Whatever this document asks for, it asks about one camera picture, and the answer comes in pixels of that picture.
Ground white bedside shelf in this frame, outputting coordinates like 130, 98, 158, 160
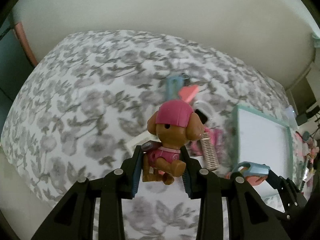
286, 33, 319, 129

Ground brown puppy toy pink hat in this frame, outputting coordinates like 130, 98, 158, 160
142, 100, 204, 185

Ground teal rimmed white tray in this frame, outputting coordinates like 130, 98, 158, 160
231, 103, 294, 213

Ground white smartwatch with band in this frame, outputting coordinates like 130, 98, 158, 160
193, 100, 215, 125

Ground grey floral bed blanket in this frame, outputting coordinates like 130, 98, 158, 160
0, 29, 298, 240

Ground dark teal cabinet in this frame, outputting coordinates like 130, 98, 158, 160
0, 20, 34, 127

